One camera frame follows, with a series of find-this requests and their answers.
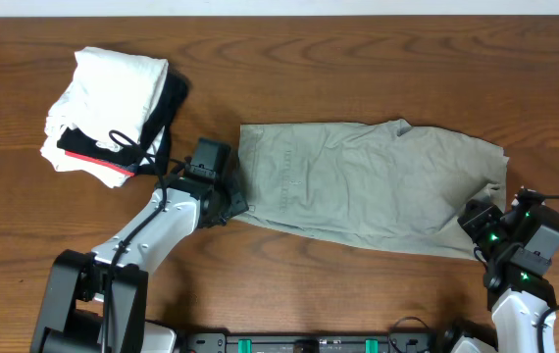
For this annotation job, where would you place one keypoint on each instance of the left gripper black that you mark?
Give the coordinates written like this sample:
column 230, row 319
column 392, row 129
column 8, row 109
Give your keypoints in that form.
column 233, row 202

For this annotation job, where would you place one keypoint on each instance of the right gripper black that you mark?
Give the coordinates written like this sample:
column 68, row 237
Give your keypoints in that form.
column 472, row 222

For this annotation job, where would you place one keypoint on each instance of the khaki green shorts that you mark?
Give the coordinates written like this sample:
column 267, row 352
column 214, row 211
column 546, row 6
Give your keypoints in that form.
column 388, row 187

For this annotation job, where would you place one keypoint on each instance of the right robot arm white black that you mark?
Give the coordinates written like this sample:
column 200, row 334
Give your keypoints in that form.
column 517, row 247

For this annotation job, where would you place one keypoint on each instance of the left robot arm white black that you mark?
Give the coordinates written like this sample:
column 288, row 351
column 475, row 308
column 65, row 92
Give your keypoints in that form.
column 96, row 301

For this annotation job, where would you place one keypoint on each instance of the black folded garment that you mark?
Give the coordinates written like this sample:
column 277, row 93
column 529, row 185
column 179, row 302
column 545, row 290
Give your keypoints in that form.
column 155, row 137

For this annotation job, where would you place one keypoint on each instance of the white folded garment on top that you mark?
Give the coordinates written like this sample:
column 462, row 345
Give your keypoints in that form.
column 109, row 90

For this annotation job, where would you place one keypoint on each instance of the white garment at stack bottom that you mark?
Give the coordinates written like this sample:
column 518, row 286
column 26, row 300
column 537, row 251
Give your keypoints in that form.
column 88, row 169

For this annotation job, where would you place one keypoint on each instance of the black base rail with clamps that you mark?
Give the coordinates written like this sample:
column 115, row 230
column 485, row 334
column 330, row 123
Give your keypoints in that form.
column 397, row 339

